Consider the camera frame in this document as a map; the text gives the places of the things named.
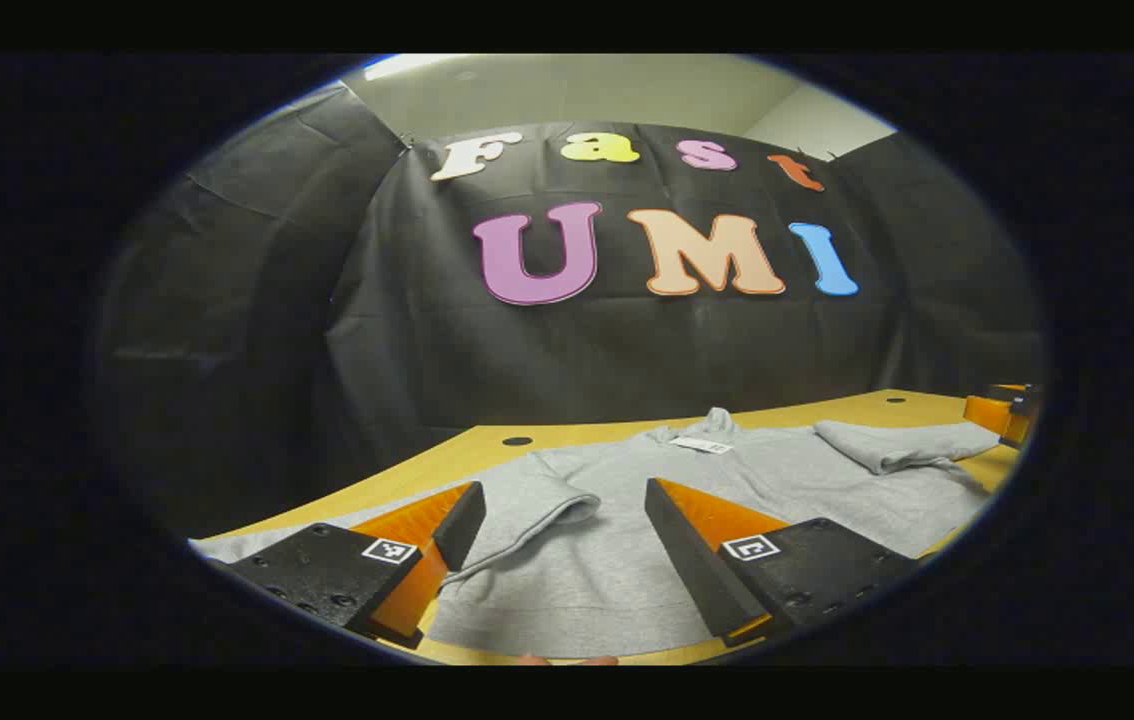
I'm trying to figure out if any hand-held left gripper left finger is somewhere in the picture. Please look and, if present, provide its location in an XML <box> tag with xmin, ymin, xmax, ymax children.
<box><xmin>212</xmin><ymin>481</ymin><xmax>486</xmax><ymax>651</ymax></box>

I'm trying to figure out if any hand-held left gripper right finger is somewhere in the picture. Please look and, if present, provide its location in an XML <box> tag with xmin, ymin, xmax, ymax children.
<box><xmin>644</xmin><ymin>477</ymin><xmax>920</xmax><ymax>648</ymax></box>

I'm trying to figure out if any grey sweatshirt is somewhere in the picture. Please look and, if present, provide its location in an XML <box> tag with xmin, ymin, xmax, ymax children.
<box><xmin>189</xmin><ymin>407</ymin><xmax>1003</xmax><ymax>659</ymax></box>

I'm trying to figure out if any black backdrop cloth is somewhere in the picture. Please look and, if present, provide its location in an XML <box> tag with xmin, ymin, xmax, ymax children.
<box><xmin>92</xmin><ymin>80</ymin><xmax>1046</xmax><ymax>541</ymax></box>

